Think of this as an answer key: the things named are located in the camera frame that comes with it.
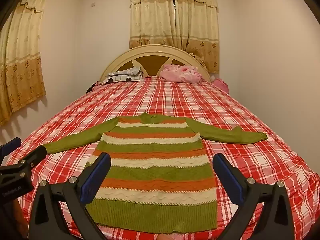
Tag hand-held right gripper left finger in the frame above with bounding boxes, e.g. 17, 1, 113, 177
29, 152, 112, 240

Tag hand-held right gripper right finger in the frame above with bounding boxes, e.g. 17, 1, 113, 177
212, 153, 295, 240

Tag beige floral curtain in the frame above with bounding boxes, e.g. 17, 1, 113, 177
129, 0, 177, 50
0, 0, 52, 127
173, 0, 220, 74

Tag grey and white pillows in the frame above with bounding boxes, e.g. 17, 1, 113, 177
107, 67, 144, 77

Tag red plaid bed sheet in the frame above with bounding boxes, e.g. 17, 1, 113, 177
5, 76, 320, 240

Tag dark cloth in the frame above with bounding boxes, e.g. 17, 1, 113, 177
86, 81, 101, 94

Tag pink crumpled cloth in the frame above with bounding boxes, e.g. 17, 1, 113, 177
212, 78, 230, 94

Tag white pillow with black squares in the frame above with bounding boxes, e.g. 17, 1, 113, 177
102, 74, 143, 83

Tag green orange striped knit sweater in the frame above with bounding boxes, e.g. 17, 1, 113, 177
42, 112, 268, 234

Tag cream arched bed headboard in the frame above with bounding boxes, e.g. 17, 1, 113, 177
99, 44, 213, 83

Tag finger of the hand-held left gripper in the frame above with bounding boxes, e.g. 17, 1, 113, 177
0, 137, 22, 158
0, 146, 48, 180

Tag pink floral pillow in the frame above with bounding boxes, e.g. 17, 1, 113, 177
159, 64, 203, 83

